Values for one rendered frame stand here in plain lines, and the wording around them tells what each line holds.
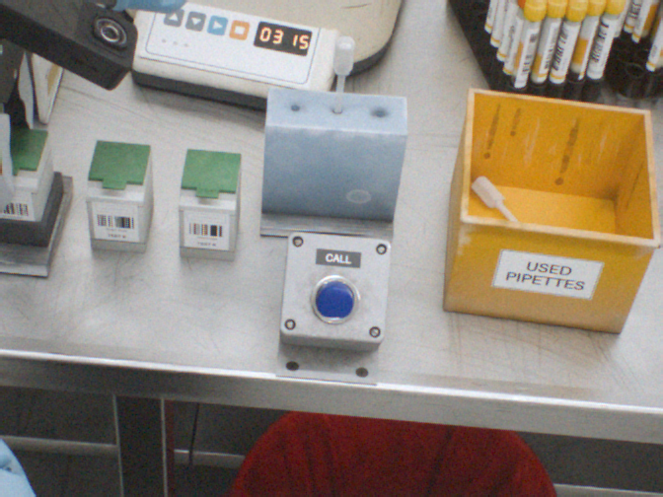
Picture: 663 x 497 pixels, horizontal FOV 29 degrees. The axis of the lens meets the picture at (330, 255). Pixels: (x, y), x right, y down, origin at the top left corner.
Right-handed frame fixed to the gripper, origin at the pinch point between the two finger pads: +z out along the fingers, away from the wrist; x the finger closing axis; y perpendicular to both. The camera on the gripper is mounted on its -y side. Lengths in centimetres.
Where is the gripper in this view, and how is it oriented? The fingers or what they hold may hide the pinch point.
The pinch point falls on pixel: (17, 170)
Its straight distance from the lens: 93.7
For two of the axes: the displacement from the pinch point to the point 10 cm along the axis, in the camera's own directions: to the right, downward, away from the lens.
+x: -0.7, 7.5, -6.6
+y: -9.9, -1.0, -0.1
